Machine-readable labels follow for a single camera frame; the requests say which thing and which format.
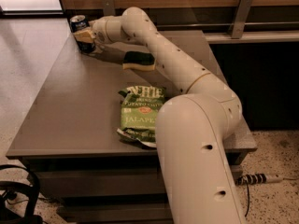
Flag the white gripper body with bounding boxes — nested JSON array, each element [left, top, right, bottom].
[[89, 18, 109, 44]]

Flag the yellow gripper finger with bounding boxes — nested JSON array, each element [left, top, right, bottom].
[[74, 27, 95, 44]]

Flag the blue pepsi can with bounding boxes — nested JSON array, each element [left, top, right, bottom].
[[70, 15, 95, 53]]

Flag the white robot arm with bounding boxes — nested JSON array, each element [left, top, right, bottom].
[[75, 7, 246, 224]]

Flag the green yellow sponge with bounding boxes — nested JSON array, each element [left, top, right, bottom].
[[122, 51, 155, 71]]

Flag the green jalapeno chips bag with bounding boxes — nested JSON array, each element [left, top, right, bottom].
[[117, 86, 165, 148]]

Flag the grey drawer cabinet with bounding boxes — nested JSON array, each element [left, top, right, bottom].
[[6, 30, 258, 224]]

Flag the white power strip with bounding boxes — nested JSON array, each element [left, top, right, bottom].
[[236, 174, 283, 186]]

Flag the left metal bracket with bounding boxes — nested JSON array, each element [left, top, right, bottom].
[[101, 0, 116, 16]]

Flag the metal bracket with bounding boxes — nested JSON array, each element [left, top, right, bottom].
[[101, 0, 116, 16], [229, 0, 253, 39]]

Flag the right metal bracket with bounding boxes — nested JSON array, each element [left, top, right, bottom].
[[229, 0, 253, 39]]

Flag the black power cable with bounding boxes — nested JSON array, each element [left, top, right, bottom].
[[244, 181, 251, 217]]

